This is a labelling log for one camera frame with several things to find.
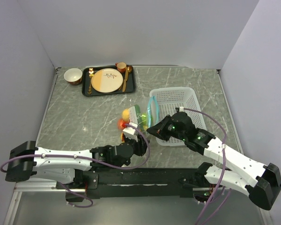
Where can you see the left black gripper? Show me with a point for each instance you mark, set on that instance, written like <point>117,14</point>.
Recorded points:
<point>141,146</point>

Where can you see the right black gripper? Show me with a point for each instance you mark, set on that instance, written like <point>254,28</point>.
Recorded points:
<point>159,129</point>

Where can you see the clear zip top bag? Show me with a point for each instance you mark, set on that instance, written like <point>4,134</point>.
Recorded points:
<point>147,105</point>

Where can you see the orange toy pumpkin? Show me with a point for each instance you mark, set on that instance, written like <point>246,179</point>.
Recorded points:
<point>121,124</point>

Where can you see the yellow toy potato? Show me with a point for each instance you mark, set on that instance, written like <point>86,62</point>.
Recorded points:
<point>125,115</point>

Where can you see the green toy fruit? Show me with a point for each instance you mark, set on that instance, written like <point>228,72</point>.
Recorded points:
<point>146,120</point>

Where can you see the green chili pepper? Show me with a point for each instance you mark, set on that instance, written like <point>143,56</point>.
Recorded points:
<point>138,114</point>

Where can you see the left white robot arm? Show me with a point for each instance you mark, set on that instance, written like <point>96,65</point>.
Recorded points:
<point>27,160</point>

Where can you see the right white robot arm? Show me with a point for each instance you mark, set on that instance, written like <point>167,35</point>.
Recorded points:
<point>260,182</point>

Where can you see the white plastic basket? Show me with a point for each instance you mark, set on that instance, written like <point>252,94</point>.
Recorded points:
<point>168,99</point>

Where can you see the black serving tray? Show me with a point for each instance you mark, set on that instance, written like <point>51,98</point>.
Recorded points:
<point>130,84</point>

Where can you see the gold knife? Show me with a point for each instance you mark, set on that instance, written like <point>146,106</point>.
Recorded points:
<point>125,80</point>

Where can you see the gold spoon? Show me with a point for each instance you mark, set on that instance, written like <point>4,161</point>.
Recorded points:
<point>129,68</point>

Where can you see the orange and cream plate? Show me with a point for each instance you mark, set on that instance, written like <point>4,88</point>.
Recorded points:
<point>107,80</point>

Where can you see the orange cup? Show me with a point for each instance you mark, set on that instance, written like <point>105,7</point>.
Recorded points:
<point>121,66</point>

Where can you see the gold fork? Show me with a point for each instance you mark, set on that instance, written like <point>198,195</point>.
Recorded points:
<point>91,73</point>

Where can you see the white and red bowl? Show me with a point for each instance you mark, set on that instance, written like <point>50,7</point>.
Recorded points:
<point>73,76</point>

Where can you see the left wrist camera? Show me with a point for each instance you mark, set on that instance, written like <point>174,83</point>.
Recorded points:
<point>131,131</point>

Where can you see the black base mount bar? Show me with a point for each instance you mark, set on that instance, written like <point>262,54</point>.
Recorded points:
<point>106,182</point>

